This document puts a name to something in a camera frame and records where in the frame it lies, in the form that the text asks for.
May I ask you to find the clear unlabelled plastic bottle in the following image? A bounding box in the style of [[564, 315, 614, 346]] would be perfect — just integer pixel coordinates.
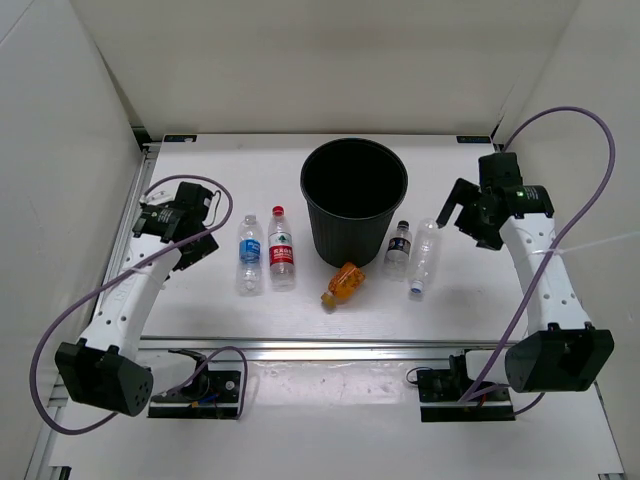
[[407, 218, 442, 298]]

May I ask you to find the blue label water bottle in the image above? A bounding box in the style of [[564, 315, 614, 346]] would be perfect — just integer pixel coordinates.
[[236, 213, 263, 296]]

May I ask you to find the dark label small bottle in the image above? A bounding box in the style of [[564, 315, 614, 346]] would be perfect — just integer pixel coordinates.
[[383, 220, 412, 281]]

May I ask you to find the red label water bottle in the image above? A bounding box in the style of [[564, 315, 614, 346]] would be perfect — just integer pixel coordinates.
[[268, 205, 295, 291]]

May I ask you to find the orange drink bottle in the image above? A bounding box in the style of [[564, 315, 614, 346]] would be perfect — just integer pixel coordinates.
[[321, 262, 366, 311]]

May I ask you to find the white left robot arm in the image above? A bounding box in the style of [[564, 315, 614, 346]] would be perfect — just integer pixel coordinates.
[[55, 181, 218, 416]]

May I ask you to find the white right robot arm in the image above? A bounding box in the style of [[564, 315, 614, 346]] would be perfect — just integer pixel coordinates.
[[436, 153, 614, 400]]

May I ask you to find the black plastic bin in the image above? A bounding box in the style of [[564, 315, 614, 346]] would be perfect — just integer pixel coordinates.
[[300, 138, 408, 268]]

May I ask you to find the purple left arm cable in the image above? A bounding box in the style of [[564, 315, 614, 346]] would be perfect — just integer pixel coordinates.
[[30, 174, 248, 435]]

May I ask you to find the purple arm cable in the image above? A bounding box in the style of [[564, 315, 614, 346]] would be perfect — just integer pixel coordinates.
[[457, 106, 616, 419], [30, 174, 248, 435]]

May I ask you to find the aluminium table front rail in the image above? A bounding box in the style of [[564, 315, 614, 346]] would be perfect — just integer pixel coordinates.
[[140, 336, 497, 362]]

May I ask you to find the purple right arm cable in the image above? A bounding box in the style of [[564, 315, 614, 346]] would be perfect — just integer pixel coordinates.
[[457, 106, 616, 419]]

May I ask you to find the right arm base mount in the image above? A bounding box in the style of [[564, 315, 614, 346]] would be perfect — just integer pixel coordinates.
[[406, 354, 516, 423]]

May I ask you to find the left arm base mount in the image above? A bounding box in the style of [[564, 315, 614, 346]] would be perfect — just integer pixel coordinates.
[[147, 349, 247, 420]]

